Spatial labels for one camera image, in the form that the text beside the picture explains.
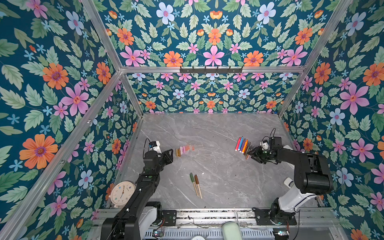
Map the brown pen clear grip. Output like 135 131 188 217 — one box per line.
244 141 251 156

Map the orange marker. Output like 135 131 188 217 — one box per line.
242 140 249 155

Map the purple marker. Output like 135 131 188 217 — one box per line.
239 138 246 153

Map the pink highlighter marker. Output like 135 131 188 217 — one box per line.
235 137 242 152

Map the brown cap beige pen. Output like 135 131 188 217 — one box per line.
194 175 203 199

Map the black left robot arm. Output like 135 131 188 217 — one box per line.
100 149 174 240

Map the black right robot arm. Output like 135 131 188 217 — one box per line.
248 137 334 225

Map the green cap beige pen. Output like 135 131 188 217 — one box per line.
190 173 199 196

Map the beige round alarm clock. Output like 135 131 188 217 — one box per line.
109 181 136 209

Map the pale green rounded object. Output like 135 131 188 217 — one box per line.
222 222 243 240

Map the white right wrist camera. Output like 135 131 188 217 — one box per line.
260 140 270 151

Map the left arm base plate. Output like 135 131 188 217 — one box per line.
161 210 178 227

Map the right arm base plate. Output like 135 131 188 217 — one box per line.
252 208 298 226

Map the black wall hook rail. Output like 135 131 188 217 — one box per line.
179 66 243 75

